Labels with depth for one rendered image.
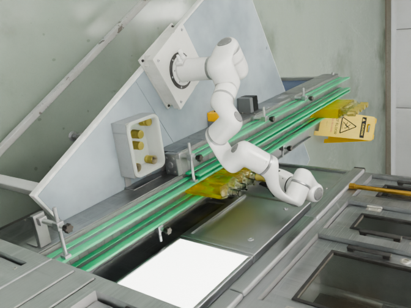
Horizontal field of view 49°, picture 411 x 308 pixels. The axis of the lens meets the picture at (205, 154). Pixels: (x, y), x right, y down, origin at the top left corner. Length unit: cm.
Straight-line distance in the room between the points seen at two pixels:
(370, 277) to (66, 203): 106
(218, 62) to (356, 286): 88
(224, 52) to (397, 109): 622
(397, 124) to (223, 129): 637
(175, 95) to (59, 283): 114
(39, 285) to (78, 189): 77
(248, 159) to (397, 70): 620
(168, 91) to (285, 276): 88
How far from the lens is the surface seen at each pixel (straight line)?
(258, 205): 199
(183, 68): 190
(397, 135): 788
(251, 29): 259
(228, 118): 155
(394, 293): 153
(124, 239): 167
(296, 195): 167
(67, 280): 99
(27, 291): 99
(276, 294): 151
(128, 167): 179
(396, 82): 768
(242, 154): 156
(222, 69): 165
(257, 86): 263
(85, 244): 153
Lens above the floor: 209
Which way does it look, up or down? 37 degrees down
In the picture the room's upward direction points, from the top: 96 degrees clockwise
